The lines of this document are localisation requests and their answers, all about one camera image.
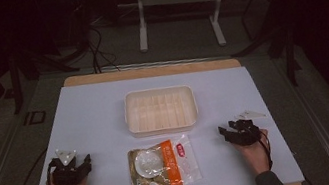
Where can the white table mat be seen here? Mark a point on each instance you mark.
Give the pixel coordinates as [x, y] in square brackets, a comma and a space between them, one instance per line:
[97, 124]

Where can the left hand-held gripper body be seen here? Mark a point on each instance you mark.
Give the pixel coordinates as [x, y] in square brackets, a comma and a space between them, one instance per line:
[65, 176]

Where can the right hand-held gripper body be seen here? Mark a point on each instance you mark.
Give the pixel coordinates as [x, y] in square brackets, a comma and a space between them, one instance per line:
[246, 134]

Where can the clear orange snack packet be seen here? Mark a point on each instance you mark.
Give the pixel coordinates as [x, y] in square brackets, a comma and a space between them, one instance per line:
[163, 165]

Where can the white plastic tray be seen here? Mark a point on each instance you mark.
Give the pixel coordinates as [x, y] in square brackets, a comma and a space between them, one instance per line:
[160, 110]

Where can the black floor bracket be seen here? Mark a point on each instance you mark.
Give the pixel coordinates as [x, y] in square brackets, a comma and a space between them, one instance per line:
[35, 117]

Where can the black metal stand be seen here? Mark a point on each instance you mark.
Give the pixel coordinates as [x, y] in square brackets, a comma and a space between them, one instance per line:
[15, 83]
[288, 51]

